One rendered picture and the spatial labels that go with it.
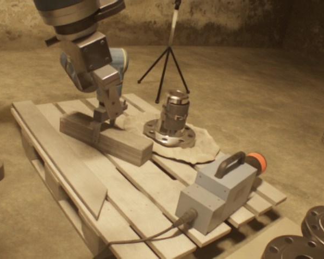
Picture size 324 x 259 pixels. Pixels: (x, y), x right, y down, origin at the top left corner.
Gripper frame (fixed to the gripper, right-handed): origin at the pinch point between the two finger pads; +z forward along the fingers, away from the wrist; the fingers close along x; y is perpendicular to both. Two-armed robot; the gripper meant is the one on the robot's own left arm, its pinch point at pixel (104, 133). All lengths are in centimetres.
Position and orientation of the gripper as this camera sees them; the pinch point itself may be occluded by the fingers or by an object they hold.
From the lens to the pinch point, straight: 152.5
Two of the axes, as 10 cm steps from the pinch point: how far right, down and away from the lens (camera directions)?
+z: -1.6, 8.9, 4.3
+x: -4.5, 3.2, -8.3
